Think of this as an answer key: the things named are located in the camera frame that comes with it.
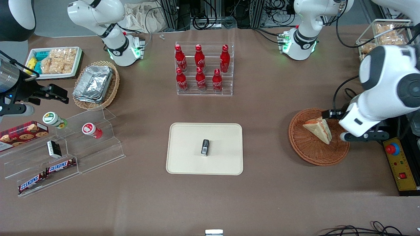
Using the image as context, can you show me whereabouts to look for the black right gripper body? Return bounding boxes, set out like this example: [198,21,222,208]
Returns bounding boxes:
[0,70,42,106]

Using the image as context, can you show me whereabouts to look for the triangular sandwich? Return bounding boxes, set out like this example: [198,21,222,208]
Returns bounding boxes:
[302,117,332,145]

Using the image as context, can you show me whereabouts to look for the white rectangular snack tray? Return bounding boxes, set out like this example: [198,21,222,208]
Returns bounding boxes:
[25,47,83,80]

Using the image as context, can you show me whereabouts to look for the brown wicker basket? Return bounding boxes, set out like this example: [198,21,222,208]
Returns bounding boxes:
[288,108,350,166]

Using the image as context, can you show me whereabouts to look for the light wicker basket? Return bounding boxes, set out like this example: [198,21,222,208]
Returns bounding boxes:
[72,61,120,111]

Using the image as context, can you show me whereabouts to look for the beige plastic tray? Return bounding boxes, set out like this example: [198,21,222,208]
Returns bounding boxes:
[166,123,244,176]

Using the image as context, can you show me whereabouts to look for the green lid snack cup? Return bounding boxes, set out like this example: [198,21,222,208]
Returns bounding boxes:
[42,111,68,129]

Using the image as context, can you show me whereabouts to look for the rice cracker bag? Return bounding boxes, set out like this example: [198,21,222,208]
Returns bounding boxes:
[41,49,63,74]
[376,24,399,36]
[61,48,78,73]
[359,43,376,55]
[377,34,405,46]

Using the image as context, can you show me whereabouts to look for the stacked aluminium foil trays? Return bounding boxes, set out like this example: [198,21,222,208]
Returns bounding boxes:
[73,65,114,104]

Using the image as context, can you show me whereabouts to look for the red plaid cookie box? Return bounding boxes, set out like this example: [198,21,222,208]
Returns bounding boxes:
[0,121,49,152]

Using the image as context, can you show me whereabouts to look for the red lid snack cup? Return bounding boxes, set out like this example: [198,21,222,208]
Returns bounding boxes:
[82,122,103,139]

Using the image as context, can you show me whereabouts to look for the black and white box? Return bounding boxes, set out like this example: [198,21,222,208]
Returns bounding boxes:
[47,140,62,159]

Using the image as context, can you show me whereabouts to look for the yellow emergency stop box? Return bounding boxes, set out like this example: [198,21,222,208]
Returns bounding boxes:
[383,137,418,191]

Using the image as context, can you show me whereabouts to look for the Snickers chocolate bar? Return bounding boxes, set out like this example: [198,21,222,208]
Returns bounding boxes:
[45,158,77,174]
[18,172,47,194]

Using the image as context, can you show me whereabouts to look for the clear acrylic stepped stand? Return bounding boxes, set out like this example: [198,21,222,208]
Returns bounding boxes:
[0,108,126,198]

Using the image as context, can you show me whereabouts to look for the black appliance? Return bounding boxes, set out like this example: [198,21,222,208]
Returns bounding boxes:
[381,111,420,197]

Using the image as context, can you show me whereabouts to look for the beige cloth bag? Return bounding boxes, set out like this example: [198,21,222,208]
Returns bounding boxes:
[123,2,168,33]

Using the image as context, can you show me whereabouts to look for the red cola bottle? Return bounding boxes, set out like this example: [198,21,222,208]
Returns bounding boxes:
[196,67,207,91]
[176,68,189,92]
[175,45,188,72]
[212,69,223,93]
[220,45,230,73]
[195,44,206,72]

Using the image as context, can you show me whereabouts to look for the clear acrylic bottle rack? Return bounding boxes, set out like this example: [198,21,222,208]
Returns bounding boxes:
[175,41,235,97]

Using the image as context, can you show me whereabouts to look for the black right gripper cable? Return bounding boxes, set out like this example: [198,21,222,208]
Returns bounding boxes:
[0,50,40,79]

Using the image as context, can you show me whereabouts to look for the white wire rack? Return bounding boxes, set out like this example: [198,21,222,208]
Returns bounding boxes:
[356,19,412,63]

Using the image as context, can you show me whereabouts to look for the black floor cables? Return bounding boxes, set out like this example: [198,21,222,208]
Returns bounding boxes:
[316,221,420,236]

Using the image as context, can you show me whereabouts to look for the coiled black cable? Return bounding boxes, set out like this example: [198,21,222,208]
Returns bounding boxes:
[192,13,210,30]

